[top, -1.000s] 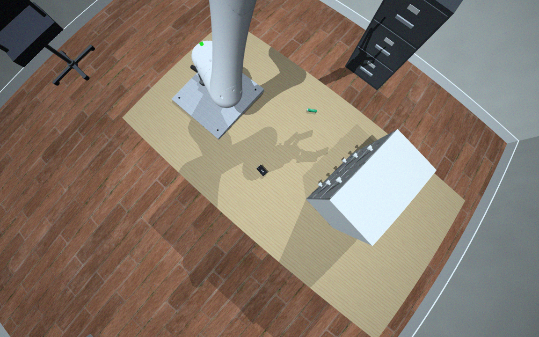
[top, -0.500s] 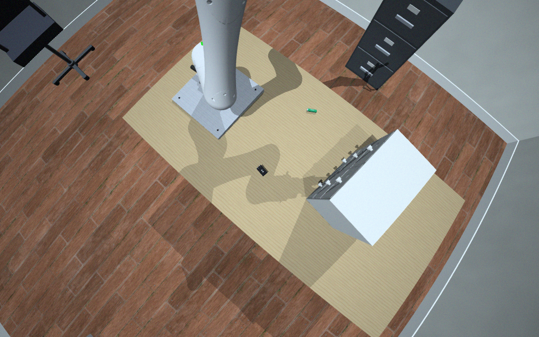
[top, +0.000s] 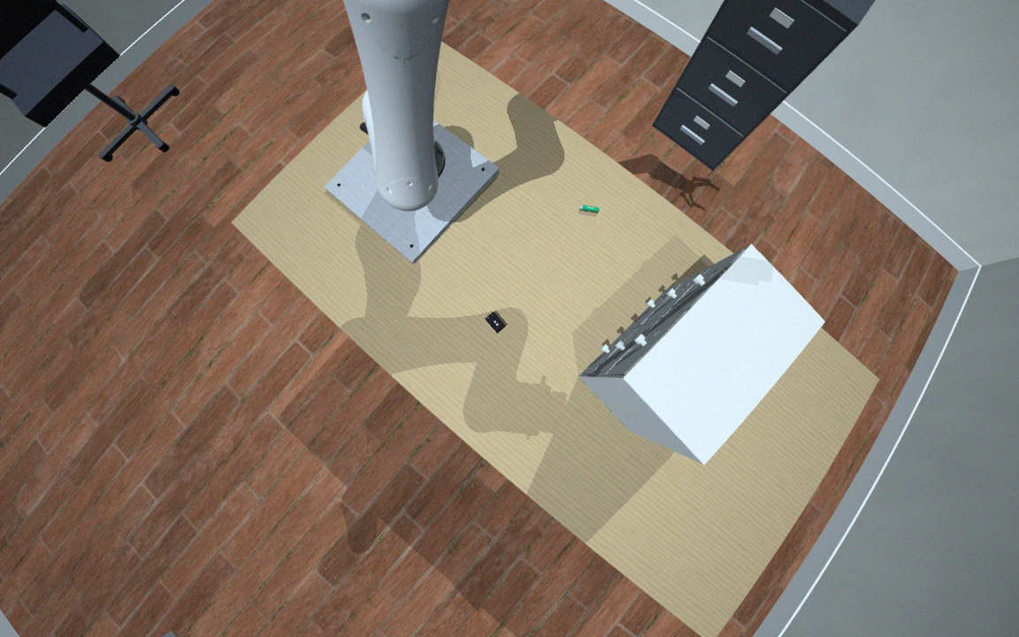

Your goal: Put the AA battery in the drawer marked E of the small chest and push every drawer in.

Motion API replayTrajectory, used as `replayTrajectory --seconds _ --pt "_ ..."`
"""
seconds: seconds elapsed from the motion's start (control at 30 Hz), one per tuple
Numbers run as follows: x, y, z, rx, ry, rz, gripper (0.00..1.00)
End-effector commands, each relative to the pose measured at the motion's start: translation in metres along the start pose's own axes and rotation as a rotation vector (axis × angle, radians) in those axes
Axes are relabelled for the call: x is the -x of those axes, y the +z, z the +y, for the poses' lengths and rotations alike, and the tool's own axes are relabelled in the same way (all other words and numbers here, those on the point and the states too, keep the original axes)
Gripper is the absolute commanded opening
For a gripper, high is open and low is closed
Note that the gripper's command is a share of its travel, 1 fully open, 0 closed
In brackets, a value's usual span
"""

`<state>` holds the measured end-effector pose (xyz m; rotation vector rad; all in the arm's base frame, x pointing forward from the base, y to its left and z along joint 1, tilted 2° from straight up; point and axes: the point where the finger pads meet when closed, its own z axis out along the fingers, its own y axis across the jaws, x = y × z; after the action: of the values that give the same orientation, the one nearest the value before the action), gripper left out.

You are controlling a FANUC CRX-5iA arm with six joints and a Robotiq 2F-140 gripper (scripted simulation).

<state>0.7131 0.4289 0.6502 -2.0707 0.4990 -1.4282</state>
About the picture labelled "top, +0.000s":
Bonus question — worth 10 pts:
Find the grey drawer front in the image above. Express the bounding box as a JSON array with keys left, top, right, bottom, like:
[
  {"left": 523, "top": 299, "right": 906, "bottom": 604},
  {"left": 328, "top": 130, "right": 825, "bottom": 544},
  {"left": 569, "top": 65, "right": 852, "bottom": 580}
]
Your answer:
[
  {"left": 626, "top": 282, "right": 683, "bottom": 330},
  {"left": 581, "top": 328, "right": 638, "bottom": 374},
  {"left": 664, "top": 251, "right": 743, "bottom": 317},
  {"left": 643, "top": 274, "right": 698, "bottom": 324},
  {"left": 593, "top": 320, "right": 659, "bottom": 375},
  {"left": 607, "top": 311, "right": 687, "bottom": 375}
]

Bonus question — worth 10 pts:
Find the white chest of drawers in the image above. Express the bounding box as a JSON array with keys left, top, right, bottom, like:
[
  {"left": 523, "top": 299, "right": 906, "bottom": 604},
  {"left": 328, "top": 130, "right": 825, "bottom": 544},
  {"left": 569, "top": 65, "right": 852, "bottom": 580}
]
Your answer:
[{"left": 579, "top": 244, "right": 824, "bottom": 464}]

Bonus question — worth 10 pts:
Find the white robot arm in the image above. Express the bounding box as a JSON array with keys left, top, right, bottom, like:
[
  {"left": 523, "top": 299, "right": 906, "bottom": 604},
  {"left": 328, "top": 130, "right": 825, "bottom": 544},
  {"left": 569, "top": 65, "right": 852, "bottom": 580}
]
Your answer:
[{"left": 343, "top": 0, "right": 449, "bottom": 211}]

